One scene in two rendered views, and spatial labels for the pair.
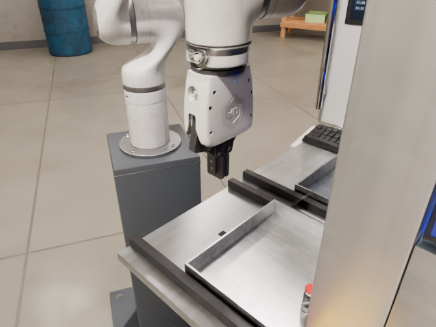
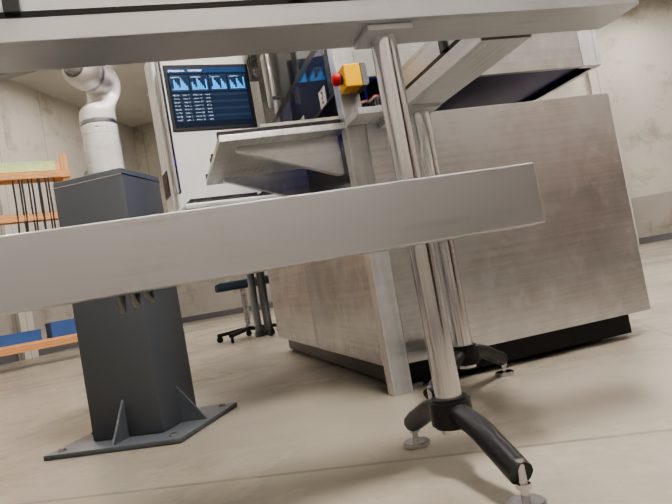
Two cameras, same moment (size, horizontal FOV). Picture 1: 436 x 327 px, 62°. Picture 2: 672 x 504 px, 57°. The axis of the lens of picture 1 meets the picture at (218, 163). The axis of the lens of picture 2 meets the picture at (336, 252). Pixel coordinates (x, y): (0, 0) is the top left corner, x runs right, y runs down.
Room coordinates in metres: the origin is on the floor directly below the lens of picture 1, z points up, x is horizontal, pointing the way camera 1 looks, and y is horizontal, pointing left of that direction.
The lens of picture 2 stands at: (-0.67, 1.64, 0.40)
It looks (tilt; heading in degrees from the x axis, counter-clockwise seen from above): 2 degrees up; 301
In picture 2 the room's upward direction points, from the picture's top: 10 degrees counter-clockwise
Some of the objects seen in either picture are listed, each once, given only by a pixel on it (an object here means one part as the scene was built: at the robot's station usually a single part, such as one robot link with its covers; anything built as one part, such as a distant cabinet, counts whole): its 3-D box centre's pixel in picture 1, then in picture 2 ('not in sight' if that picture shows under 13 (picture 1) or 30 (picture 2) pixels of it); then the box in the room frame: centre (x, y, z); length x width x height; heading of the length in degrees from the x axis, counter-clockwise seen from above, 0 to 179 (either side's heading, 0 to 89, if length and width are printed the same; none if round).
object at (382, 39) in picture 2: not in sight; (417, 229); (-0.22, 0.55, 0.46); 0.09 x 0.09 x 0.77; 46
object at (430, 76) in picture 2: not in sight; (435, 63); (-0.14, 0.03, 0.92); 0.69 x 0.15 x 0.16; 136
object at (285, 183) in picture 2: not in sight; (267, 189); (0.79, -0.39, 0.80); 0.34 x 0.03 x 0.13; 46
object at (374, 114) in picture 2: not in sight; (373, 115); (0.13, -0.09, 0.87); 0.14 x 0.13 x 0.02; 46
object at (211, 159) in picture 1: (210, 159); (253, 68); (0.47, 0.01, 1.11); 0.03 x 0.03 x 0.07; 46
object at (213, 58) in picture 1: (217, 52); not in sight; (0.48, 0.00, 1.27); 0.09 x 0.08 x 0.03; 136
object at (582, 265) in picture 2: not in sight; (399, 257); (0.63, -1.16, 0.44); 2.06 x 1.00 x 0.88; 136
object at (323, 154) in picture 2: not in sight; (290, 161); (0.43, -0.04, 0.80); 0.34 x 0.03 x 0.13; 46
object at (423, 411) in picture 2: not in sight; (455, 433); (-0.22, 0.55, 0.07); 0.50 x 0.08 x 0.14; 136
